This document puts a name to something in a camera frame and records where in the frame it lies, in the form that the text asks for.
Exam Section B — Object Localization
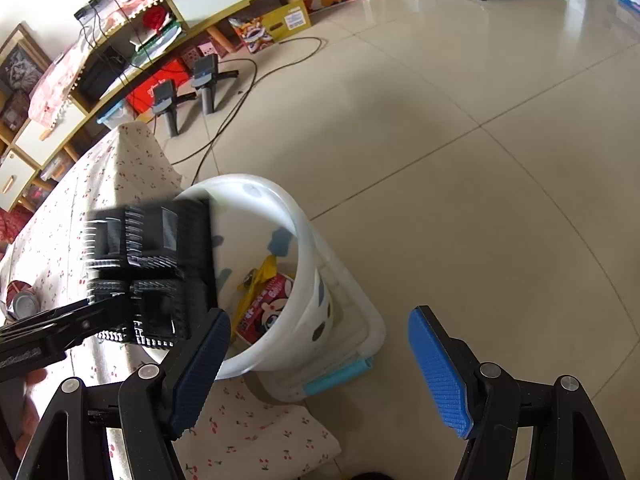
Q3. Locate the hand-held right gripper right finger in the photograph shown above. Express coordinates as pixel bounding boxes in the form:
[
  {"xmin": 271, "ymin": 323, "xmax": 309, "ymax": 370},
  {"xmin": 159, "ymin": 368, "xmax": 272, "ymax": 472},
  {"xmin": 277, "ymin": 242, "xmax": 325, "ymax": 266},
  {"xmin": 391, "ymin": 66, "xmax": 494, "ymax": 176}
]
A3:
[{"xmin": 407, "ymin": 305, "xmax": 626, "ymax": 480}]

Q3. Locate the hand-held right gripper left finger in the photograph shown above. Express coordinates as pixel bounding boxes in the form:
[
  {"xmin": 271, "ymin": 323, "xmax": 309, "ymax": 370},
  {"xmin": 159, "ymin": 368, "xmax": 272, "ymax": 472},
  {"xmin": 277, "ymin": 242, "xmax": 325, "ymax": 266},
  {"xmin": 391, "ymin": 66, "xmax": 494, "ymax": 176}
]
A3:
[{"xmin": 15, "ymin": 308, "xmax": 232, "ymax": 480}]

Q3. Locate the red cartoon snack packet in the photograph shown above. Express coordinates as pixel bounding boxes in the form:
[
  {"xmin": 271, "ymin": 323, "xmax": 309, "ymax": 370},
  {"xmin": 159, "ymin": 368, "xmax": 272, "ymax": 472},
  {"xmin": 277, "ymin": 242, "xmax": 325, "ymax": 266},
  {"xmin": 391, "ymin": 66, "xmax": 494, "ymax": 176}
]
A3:
[{"xmin": 235, "ymin": 272, "xmax": 297, "ymax": 346}]

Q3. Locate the yellow wrapper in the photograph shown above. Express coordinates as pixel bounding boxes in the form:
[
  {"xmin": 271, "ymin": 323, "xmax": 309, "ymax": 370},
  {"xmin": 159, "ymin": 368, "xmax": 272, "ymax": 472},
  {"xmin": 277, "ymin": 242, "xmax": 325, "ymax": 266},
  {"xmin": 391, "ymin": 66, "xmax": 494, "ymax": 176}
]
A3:
[{"xmin": 235, "ymin": 254, "xmax": 278, "ymax": 328}]

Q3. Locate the white plastic bucket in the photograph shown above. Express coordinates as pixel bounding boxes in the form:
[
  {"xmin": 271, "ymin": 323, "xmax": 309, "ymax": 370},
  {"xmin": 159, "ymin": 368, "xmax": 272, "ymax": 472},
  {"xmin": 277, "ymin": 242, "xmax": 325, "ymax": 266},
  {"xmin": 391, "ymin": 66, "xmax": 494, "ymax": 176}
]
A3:
[{"xmin": 145, "ymin": 174, "xmax": 334, "ymax": 379}]

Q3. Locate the red drink can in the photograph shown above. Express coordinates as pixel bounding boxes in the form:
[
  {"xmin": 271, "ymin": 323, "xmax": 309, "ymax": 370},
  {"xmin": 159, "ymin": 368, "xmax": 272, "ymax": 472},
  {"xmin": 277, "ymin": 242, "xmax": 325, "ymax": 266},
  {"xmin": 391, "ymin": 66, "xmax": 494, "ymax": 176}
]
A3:
[{"xmin": 0, "ymin": 280, "xmax": 40, "ymax": 322}]

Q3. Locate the person's left hand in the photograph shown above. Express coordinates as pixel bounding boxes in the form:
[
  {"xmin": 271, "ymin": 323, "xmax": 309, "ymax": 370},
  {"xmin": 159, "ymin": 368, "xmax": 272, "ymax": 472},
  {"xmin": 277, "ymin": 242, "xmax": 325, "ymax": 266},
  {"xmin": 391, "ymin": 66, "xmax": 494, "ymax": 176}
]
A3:
[{"xmin": 14, "ymin": 367, "xmax": 49, "ymax": 460}]

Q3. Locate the cherry print tablecloth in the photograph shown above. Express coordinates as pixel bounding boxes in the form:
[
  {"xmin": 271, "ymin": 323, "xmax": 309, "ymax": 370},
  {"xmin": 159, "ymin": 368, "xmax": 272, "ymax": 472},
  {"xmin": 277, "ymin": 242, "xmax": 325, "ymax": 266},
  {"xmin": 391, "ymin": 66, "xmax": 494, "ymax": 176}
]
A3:
[{"xmin": 0, "ymin": 122, "xmax": 342, "ymax": 480}]

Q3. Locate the clear bin with blue lid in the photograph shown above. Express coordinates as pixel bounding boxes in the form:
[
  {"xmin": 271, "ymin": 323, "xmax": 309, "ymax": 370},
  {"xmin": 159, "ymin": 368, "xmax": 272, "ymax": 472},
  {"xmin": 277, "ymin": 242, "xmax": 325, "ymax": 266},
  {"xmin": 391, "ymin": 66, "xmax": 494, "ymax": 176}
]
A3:
[{"xmin": 97, "ymin": 99, "xmax": 137, "ymax": 132}]

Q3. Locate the long white TV cabinet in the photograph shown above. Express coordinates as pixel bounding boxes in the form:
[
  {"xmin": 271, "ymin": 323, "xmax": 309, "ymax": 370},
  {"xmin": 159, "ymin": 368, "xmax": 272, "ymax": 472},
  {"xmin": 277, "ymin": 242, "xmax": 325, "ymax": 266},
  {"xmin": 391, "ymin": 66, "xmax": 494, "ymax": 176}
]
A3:
[{"xmin": 0, "ymin": 0, "xmax": 388, "ymax": 213}]

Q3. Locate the black set-top box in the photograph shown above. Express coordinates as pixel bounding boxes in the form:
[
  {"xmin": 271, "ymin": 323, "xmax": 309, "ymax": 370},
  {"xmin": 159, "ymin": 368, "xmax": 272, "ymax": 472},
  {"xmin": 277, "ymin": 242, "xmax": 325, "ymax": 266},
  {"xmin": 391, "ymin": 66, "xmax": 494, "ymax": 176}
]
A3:
[{"xmin": 79, "ymin": 47, "xmax": 132, "ymax": 102}]

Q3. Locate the pink lace cloth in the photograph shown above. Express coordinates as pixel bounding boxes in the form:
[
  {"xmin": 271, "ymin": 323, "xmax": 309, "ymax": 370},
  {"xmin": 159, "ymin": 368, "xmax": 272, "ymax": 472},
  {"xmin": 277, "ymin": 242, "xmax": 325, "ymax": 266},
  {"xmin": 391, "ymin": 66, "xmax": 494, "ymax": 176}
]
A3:
[{"xmin": 29, "ymin": 35, "xmax": 92, "ymax": 132}]

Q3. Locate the wooden framed picture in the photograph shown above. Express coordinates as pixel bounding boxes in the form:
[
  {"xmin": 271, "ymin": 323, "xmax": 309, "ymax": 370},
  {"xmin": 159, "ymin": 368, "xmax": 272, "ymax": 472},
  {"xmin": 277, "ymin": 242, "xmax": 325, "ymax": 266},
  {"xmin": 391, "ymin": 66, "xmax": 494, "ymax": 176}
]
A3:
[{"xmin": 0, "ymin": 23, "xmax": 52, "ymax": 97}]

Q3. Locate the yellow cardboard carton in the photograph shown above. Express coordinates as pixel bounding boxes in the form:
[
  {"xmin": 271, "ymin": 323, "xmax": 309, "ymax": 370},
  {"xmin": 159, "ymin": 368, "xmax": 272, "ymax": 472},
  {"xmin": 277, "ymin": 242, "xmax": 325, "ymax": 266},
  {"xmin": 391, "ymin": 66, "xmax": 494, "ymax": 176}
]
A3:
[{"xmin": 227, "ymin": 0, "xmax": 312, "ymax": 56}]

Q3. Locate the clear storage box blue handle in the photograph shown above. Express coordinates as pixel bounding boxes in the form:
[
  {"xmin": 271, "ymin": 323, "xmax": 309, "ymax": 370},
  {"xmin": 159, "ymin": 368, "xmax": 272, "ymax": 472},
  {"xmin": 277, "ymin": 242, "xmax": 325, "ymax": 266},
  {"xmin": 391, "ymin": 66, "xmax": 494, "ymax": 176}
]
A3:
[{"xmin": 250, "ymin": 235, "xmax": 387, "ymax": 402}]

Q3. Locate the black floor cable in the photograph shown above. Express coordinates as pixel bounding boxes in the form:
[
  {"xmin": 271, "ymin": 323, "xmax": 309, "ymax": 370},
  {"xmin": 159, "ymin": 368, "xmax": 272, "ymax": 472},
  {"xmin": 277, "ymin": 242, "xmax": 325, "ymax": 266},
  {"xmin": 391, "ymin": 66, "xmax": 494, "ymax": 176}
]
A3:
[{"xmin": 171, "ymin": 36, "xmax": 326, "ymax": 183}]

